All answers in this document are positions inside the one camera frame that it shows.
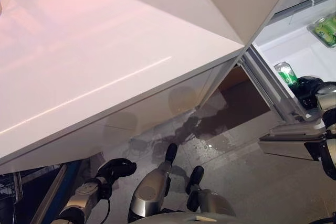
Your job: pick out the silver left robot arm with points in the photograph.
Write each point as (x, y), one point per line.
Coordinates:
(81, 197)

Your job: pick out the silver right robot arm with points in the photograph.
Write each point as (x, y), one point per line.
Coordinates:
(329, 129)

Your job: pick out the robot left leg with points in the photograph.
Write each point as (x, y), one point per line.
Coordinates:
(149, 192)

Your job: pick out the grey robot torso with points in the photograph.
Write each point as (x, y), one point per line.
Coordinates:
(199, 218)

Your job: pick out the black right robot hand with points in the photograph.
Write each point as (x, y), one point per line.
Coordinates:
(308, 90)

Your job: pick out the tall white side panel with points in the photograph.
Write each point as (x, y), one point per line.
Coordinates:
(236, 1)

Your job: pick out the blue and grey frame rail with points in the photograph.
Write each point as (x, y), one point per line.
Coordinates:
(57, 190)

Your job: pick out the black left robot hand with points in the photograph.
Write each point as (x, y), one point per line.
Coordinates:
(115, 169)

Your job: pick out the robot right leg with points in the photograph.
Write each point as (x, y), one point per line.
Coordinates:
(202, 197)

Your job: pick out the fridge drawer with white tray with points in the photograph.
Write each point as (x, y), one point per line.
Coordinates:
(278, 51)

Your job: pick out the robot leg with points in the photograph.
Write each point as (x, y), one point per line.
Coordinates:
(149, 192)
(202, 197)

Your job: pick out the fridge drawer steel front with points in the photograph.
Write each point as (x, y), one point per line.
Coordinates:
(241, 103)

